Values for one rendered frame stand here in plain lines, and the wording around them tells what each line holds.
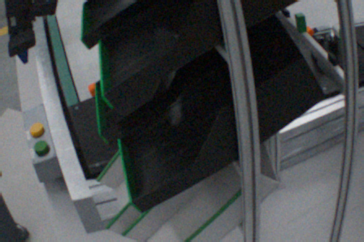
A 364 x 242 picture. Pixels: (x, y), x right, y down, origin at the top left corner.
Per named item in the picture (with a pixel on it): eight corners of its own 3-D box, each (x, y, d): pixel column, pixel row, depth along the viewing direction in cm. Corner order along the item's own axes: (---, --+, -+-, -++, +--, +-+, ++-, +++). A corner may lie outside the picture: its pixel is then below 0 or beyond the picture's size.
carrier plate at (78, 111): (93, 182, 126) (90, 174, 125) (69, 114, 144) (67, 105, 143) (214, 144, 130) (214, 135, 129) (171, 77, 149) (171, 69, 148)
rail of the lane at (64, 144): (87, 233, 126) (71, 197, 120) (34, 44, 195) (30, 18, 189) (110, 228, 127) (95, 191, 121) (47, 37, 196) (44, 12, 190)
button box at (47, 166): (40, 183, 134) (32, 162, 131) (27, 131, 151) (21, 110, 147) (64, 176, 136) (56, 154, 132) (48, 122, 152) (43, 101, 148)
